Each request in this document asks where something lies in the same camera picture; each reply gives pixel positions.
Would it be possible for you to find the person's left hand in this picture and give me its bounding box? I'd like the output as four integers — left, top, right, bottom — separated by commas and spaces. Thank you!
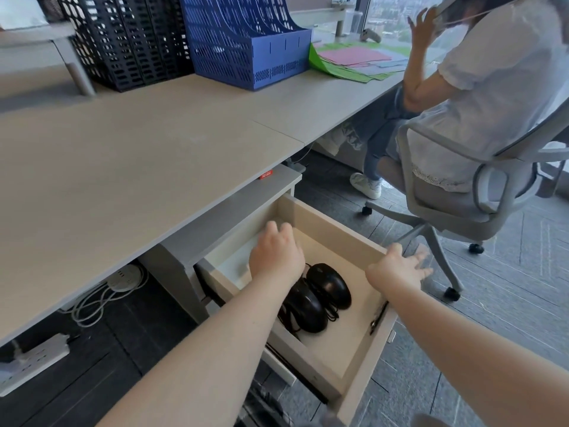
248, 221, 306, 288

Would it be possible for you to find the person's right hand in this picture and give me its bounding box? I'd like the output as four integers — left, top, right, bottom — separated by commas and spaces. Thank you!
365, 243, 433, 296

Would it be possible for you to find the person's left forearm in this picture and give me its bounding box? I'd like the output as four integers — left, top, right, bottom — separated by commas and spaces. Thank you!
95, 273, 307, 427

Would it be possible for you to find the person's right forearm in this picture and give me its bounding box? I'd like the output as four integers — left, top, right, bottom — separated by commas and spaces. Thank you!
377, 284, 569, 427

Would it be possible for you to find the grey drawer cabinet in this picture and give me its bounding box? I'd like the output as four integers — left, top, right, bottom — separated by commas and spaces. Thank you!
138, 164, 303, 326

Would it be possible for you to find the grey office chair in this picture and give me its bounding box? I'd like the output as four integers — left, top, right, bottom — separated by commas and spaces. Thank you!
360, 90, 569, 302

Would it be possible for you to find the black pen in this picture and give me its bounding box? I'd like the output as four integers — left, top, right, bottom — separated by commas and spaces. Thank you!
369, 301, 390, 337

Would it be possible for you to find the black computer mouse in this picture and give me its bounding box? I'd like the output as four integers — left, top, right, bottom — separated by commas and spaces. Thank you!
284, 280, 329, 334
306, 263, 352, 311

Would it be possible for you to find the beige open drawer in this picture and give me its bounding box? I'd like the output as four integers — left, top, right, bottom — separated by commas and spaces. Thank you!
196, 193, 399, 426

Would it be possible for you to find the round white power hub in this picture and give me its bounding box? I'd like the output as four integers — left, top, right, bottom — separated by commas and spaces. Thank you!
108, 264, 146, 293

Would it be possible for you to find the green paper sheet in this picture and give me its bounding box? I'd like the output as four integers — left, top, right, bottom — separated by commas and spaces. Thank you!
309, 42, 412, 84

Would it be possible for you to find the blue plastic file rack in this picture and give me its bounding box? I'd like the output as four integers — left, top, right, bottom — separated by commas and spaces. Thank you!
179, 0, 313, 92

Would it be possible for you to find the grey-blue paper sheet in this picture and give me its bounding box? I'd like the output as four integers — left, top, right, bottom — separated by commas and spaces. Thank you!
356, 57, 409, 77

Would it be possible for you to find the pink paper sheet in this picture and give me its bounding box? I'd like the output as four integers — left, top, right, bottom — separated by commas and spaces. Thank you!
317, 47, 393, 68

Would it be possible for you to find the grey monitor riser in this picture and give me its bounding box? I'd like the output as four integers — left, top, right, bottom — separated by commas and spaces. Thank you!
289, 7, 357, 39
0, 21, 97, 98

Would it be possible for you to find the black plastic file rack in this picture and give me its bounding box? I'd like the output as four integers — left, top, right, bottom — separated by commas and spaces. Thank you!
36, 0, 194, 93

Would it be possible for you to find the white power strip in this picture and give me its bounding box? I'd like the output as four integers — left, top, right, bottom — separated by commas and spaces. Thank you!
0, 333, 72, 396

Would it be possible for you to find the white power cable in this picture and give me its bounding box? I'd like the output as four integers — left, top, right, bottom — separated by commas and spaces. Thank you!
59, 273, 148, 328

